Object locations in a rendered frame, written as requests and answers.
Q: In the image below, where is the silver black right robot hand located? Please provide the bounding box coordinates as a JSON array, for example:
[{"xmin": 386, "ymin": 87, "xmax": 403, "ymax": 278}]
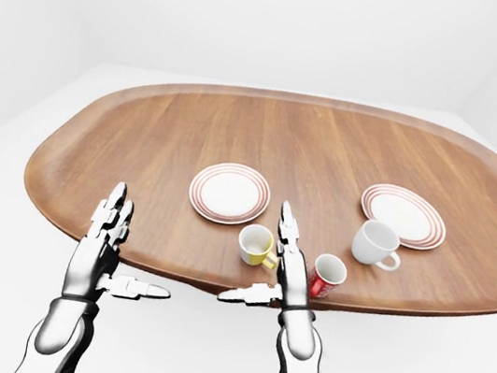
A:
[{"xmin": 216, "ymin": 192, "xmax": 326, "ymax": 316}]

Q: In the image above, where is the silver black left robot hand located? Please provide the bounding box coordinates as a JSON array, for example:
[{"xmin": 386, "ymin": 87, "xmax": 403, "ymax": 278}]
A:
[{"xmin": 61, "ymin": 175, "xmax": 189, "ymax": 316}]

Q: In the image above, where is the red mug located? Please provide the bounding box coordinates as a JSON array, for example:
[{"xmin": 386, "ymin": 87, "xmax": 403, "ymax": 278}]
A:
[{"xmin": 306, "ymin": 251, "xmax": 350, "ymax": 304}]

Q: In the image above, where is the white plate with red rings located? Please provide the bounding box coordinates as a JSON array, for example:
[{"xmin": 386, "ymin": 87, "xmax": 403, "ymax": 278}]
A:
[
  {"xmin": 354, "ymin": 179, "xmax": 453, "ymax": 254},
  {"xmin": 184, "ymin": 156, "xmax": 276, "ymax": 232}
]

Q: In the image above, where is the yellow and white mug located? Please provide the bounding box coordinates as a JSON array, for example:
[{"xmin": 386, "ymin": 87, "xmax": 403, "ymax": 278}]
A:
[{"xmin": 234, "ymin": 222, "xmax": 283, "ymax": 271}]

